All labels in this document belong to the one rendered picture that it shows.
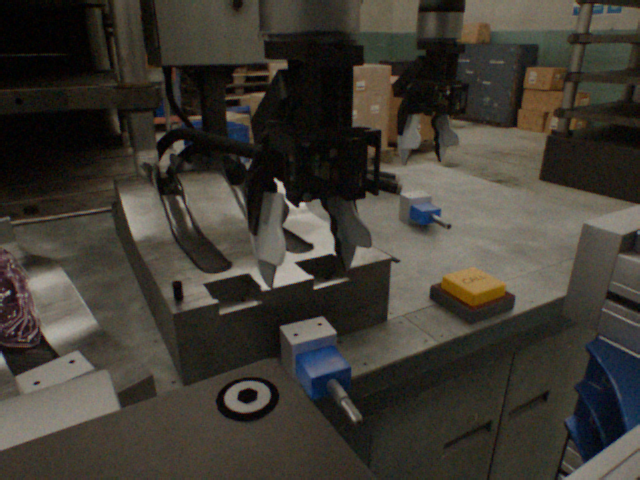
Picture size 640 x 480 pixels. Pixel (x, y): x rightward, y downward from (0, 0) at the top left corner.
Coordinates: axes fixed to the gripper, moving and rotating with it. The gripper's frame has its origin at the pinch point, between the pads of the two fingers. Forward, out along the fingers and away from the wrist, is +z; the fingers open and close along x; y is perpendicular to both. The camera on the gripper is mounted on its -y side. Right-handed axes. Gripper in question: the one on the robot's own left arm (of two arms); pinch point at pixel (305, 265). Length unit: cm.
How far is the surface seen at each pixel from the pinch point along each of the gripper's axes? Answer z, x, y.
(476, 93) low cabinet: 58, 494, -531
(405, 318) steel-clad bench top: 13.0, 15.6, -4.6
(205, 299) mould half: 3.8, -9.2, -4.2
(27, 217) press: 15, -34, -74
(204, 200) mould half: 2.0, -3.8, -30.2
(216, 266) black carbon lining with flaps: 4.7, -6.2, -12.8
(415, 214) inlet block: 10.7, 35.1, -31.0
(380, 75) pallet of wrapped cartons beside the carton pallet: 13, 222, -357
